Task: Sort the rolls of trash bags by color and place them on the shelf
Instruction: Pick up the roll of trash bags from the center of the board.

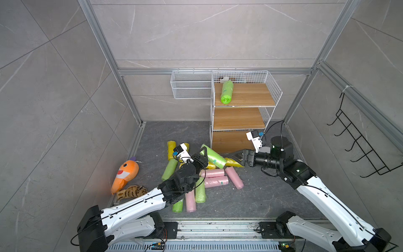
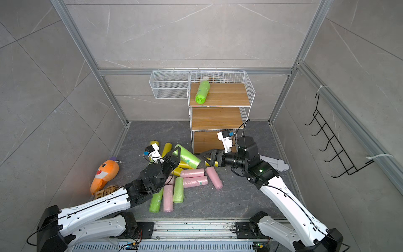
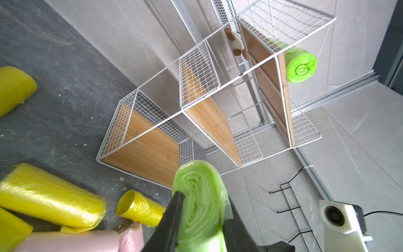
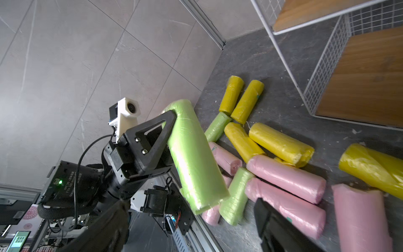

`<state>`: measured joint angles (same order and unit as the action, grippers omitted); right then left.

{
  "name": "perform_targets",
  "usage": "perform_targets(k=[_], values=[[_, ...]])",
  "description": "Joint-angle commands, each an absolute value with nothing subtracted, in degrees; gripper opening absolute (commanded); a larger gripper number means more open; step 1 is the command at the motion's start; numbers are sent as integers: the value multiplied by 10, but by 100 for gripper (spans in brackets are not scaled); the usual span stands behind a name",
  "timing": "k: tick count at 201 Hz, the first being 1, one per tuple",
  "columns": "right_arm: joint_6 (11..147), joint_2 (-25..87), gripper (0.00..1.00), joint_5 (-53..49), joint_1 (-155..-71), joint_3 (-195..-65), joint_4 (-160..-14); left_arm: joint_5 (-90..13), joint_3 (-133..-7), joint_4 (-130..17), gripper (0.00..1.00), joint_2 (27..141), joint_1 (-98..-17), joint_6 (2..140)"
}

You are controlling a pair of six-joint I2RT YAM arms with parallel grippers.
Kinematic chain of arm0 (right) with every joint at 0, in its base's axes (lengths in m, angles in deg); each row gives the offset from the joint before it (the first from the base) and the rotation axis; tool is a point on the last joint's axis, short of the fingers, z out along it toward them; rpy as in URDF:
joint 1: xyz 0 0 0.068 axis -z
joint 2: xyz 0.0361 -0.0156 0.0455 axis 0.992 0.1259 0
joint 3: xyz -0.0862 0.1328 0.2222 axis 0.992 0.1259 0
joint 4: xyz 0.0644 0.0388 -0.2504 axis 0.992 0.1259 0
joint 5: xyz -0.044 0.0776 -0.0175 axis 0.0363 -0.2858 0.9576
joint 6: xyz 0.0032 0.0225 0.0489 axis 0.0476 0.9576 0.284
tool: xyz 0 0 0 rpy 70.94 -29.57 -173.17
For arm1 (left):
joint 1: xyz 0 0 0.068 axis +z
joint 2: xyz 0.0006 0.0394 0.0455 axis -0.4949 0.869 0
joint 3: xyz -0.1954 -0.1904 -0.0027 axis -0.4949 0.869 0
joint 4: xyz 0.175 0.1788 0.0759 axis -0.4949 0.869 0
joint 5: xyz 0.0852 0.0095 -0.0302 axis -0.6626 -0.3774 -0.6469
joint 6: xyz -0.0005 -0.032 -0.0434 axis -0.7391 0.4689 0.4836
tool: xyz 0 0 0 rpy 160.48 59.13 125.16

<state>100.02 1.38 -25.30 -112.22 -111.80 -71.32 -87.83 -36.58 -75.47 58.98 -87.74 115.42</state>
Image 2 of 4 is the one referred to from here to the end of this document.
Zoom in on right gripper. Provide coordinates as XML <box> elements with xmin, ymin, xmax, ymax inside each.
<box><xmin>200</xmin><ymin>148</ymin><xmax>248</xmax><ymax>170</ymax></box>

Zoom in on green roll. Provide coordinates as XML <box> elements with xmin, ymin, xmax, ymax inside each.
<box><xmin>173</xmin><ymin>177</ymin><xmax>184</xmax><ymax>203</ymax></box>
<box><xmin>149</xmin><ymin>189</ymin><xmax>164</xmax><ymax>213</ymax></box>
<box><xmin>195</xmin><ymin>81</ymin><xmax>211</xmax><ymax>105</ymax></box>
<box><xmin>175</xmin><ymin>144</ymin><xmax>201</xmax><ymax>169</ymax></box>

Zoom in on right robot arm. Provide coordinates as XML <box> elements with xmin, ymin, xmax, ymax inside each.
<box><xmin>200</xmin><ymin>136</ymin><xmax>343</xmax><ymax>252</ymax></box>

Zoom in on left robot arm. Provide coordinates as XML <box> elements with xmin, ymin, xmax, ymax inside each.
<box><xmin>36</xmin><ymin>147</ymin><xmax>182</xmax><ymax>252</ymax></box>

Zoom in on yellow roll middle horizontal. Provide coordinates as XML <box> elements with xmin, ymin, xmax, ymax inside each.
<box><xmin>178</xmin><ymin>161</ymin><xmax>193</xmax><ymax>169</ymax></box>

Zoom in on yellow roll diagonal centre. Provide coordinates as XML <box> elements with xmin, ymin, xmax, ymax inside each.
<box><xmin>172</xmin><ymin>167</ymin><xmax>184</xmax><ymax>176</ymax></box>

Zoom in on pink roll right diagonal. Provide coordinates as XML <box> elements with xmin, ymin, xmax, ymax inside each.
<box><xmin>205</xmin><ymin>167</ymin><xmax>223</xmax><ymax>190</ymax></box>

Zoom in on pink roll upper centre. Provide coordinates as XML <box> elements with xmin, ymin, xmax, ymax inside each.
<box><xmin>180</xmin><ymin>169</ymin><xmax>205</xmax><ymax>178</ymax></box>

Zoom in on pink roll left horizontal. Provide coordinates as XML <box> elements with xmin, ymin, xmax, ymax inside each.
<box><xmin>165</xmin><ymin>175</ymin><xmax>175</xmax><ymax>185</ymax></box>

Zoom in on pink roll lower centre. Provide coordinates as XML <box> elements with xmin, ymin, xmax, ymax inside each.
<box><xmin>183</xmin><ymin>176</ymin><xmax>208</xmax><ymax>189</ymax></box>

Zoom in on pink roll bottom upright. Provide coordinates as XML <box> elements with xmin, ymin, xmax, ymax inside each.
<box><xmin>163</xmin><ymin>185</ymin><xmax>174</xmax><ymax>213</ymax></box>

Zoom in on orange carrot plush toy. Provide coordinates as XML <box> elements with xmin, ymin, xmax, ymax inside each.
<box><xmin>90</xmin><ymin>156</ymin><xmax>120</xmax><ymax>195</ymax></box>

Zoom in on white round paddle object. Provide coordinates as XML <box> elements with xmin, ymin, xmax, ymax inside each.
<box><xmin>260</xmin><ymin>155</ymin><xmax>290</xmax><ymax>172</ymax></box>

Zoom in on brown patterned flat item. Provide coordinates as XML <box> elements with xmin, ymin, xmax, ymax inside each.
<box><xmin>94</xmin><ymin>185</ymin><xmax>120</xmax><ymax>200</ymax></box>

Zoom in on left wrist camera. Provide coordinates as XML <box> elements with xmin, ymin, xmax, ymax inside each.
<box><xmin>144</xmin><ymin>144</ymin><xmax>162</xmax><ymax>163</ymax></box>

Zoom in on white wire three-tier shelf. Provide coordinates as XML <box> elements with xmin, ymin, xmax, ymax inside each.
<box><xmin>187</xmin><ymin>70</ymin><xmax>256</xmax><ymax>154</ymax></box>

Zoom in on white wire wall basket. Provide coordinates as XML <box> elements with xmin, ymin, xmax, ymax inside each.
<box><xmin>149</xmin><ymin>70</ymin><xmax>189</xmax><ymax>99</ymax></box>

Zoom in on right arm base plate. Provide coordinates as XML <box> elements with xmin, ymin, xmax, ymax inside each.
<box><xmin>232</xmin><ymin>222</ymin><xmax>271</xmax><ymax>239</ymax></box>

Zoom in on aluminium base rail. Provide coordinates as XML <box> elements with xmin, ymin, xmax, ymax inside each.
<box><xmin>88</xmin><ymin>219</ymin><xmax>325</xmax><ymax>243</ymax></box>

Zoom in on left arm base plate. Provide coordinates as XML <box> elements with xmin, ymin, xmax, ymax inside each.
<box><xmin>122</xmin><ymin>222</ymin><xmax>155</xmax><ymax>240</ymax></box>

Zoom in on black wire wall hook rack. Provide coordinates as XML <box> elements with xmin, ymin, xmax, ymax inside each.
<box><xmin>304</xmin><ymin>93</ymin><xmax>375</xmax><ymax>179</ymax></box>

